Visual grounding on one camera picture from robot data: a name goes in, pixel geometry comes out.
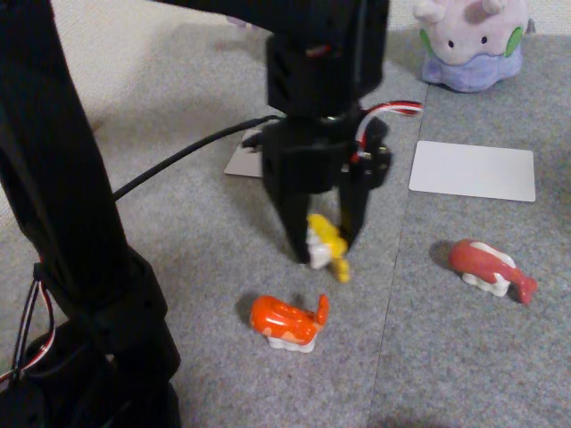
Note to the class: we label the orange shrimp sushi toy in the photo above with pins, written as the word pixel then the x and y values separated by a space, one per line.
pixel 285 323

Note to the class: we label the red tuna sushi toy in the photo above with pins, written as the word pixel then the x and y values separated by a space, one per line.
pixel 486 265

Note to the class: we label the yellow egg sushi toy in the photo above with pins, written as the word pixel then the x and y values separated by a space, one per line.
pixel 328 241

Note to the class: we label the purple Goomy plush toy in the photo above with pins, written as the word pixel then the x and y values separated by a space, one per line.
pixel 468 44

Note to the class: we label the white rectangular card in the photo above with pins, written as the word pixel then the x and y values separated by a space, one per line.
pixel 473 171
pixel 243 165

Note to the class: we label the grey carpet mat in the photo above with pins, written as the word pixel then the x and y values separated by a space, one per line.
pixel 468 356
pixel 267 356

